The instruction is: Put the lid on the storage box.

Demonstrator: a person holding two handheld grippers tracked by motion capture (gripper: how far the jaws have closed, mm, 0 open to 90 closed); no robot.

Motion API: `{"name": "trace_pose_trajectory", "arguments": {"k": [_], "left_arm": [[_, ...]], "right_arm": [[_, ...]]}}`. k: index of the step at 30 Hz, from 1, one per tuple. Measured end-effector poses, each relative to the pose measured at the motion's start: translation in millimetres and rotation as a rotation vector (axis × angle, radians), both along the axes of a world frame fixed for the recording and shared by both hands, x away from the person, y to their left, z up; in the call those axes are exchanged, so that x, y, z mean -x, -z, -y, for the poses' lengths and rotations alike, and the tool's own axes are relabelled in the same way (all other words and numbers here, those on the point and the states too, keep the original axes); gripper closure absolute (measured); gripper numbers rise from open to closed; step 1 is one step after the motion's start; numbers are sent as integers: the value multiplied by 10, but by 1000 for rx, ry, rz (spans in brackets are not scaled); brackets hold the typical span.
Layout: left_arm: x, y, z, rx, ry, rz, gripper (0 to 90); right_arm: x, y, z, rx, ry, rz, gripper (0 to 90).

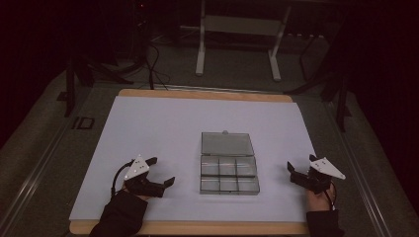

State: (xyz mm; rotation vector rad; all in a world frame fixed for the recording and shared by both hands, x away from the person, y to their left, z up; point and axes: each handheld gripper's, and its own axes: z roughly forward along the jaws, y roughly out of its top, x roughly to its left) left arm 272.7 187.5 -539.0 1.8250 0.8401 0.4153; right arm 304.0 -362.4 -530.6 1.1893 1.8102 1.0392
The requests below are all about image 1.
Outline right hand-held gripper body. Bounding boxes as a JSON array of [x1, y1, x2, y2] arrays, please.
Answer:
[[297, 159, 347, 196]]

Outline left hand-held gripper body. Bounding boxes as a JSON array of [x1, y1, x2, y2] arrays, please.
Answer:
[[123, 154, 165, 198]]

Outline person's left hand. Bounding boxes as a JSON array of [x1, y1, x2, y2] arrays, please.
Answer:
[[122, 186, 150, 202]]

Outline person's right hand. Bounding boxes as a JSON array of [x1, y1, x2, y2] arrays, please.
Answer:
[[305, 185, 338, 213]]

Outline white paper sheet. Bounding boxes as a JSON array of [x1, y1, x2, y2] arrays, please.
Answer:
[[68, 95, 318, 223]]

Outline clear plastic compartment box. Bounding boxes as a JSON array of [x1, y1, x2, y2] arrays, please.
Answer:
[[199, 130, 261, 197]]

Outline black metal stand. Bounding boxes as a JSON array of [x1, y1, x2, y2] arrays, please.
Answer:
[[63, 48, 135, 119], [284, 19, 353, 133]]

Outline white metal stand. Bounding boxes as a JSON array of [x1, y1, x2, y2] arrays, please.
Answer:
[[194, 0, 293, 83]]

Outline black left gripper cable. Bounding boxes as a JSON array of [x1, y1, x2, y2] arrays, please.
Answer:
[[110, 159, 135, 198]]

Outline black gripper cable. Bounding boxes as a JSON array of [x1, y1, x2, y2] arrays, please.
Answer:
[[110, 159, 135, 198], [323, 181, 338, 211]]

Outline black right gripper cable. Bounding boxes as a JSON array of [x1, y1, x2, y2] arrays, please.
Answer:
[[323, 181, 338, 211]]

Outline metal floor rail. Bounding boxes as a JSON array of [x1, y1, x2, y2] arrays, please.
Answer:
[[324, 100, 394, 237], [0, 113, 78, 231]]

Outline black floor bracket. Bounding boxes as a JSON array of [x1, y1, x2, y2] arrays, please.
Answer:
[[71, 116, 96, 130]]

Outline black floor cables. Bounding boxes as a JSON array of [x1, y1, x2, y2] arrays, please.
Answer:
[[129, 40, 173, 91]]

